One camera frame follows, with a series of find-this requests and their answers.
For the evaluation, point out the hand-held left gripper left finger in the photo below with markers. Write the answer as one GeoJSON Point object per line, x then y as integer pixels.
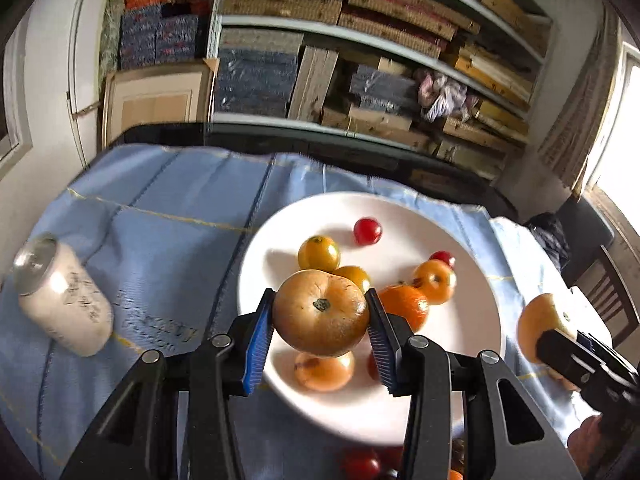
{"type": "Point", "coordinates": [257, 350]}

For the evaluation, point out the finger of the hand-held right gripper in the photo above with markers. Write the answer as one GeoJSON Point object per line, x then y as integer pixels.
{"type": "Point", "coordinates": [605, 355]}
{"type": "Point", "coordinates": [567, 360]}

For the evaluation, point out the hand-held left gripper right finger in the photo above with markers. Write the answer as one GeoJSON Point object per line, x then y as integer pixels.
{"type": "Point", "coordinates": [382, 345]}

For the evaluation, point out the pale spotted apple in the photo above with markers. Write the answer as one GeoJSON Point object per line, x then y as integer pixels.
{"type": "Point", "coordinates": [540, 317]}

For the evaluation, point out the tan apple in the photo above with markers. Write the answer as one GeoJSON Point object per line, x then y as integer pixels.
{"type": "Point", "coordinates": [320, 312]}

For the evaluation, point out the yellow plum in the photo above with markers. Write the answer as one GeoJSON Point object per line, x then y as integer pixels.
{"type": "Point", "coordinates": [354, 275]}
{"type": "Point", "coordinates": [319, 253]}

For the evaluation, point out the orange-yellow persimmon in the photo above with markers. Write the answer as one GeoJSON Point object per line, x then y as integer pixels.
{"type": "Point", "coordinates": [435, 282]}

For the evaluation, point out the small red cherry tomato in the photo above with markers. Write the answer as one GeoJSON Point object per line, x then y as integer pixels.
{"type": "Point", "coordinates": [442, 258]}

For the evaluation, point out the white plate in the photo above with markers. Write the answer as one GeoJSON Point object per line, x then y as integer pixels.
{"type": "Point", "coordinates": [410, 225]}

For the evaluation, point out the person's right hand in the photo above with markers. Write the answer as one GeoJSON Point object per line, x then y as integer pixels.
{"type": "Point", "coordinates": [582, 437]}

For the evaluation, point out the dark wooden chair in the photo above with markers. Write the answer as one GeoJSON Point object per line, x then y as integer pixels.
{"type": "Point", "coordinates": [607, 290]}

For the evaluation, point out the dark cloth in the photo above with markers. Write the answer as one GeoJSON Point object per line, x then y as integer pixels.
{"type": "Point", "coordinates": [547, 240]}

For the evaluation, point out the blue striped tablecloth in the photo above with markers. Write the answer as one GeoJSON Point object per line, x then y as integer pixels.
{"type": "Point", "coordinates": [165, 240]}

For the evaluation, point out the white drink can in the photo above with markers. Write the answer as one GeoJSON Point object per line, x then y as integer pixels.
{"type": "Point", "coordinates": [65, 300]}

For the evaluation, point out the bright window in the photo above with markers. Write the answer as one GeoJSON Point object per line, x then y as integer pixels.
{"type": "Point", "coordinates": [620, 150]}

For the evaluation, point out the brown patterned curtain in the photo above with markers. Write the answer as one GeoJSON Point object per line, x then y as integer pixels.
{"type": "Point", "coordinates": [585, 110]}

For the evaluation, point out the pink cloth bundle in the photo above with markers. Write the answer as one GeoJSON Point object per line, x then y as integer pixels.
{"type": "Point", "coordinates": [440, 95]}

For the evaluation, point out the stack of dark slate boxes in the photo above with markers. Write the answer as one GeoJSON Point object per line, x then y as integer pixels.
{"type": "Point", "coordinates": [380, 87]}

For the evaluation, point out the pale wooden box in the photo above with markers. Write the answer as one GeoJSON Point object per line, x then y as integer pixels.
{"type": "Point", "coordinates": [312, 85]}

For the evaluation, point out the stack of blue patterned boxes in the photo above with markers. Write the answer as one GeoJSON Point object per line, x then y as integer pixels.
{"type": "Point", "coordinates": [255, 80]}

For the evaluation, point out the stack of yellow wooden boxes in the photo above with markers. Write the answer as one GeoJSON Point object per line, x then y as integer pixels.
{"type": "Point", "coordinates": [495, 67]}

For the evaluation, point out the white framed window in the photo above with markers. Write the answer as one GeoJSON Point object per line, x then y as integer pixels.
{"type": "Point", "coordinates": [17, 152]}

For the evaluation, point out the white strip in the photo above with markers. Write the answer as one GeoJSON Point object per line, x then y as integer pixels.
{"type": "Point", "coordinates": [75, 85]}

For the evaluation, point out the white metal shelving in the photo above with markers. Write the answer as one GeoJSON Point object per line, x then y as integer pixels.
{"type": "Point", "coordinates": [280, 24]}

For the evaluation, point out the stack of blue orange boxes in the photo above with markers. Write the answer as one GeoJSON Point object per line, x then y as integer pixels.
{"type": "Point", "coordinates": [150, 35]}

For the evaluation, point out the stack of woven tan boxes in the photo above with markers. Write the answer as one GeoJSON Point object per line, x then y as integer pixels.
{"type": "Point", "coordinates": [280, 5]}

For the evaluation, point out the green marble slab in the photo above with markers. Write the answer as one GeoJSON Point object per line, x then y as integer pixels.
{"type": "Point", "coordinates": [112, 25]}

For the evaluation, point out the beige picture frame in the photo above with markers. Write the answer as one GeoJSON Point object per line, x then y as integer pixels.
{"type": "Point", "coordinates": [150, 105]}

